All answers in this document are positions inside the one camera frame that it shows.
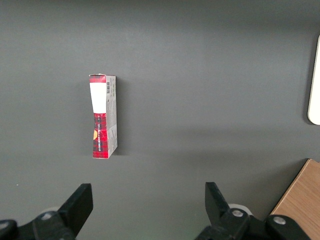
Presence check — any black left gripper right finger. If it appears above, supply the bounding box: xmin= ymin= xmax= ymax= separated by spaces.
xmin=196 ymin=181 xmax=251 ymax=240

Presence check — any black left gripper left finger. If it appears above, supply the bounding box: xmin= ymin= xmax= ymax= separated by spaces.
xmin=32 ymin=183 xmax=94 ymax=240

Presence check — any wooden drawer cabinet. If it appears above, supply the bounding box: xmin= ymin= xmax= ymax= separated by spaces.
xmin=269 ymin=158 xmax=320 ymax=240

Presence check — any red plaid cardboard box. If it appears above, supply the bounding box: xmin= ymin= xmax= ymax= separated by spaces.
xmin=88 ymin=73 xmax=118 ymax=160

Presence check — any white plastic tray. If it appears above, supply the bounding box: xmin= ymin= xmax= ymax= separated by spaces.
xmin=306 ymin=34 xmax=320 ymax=125

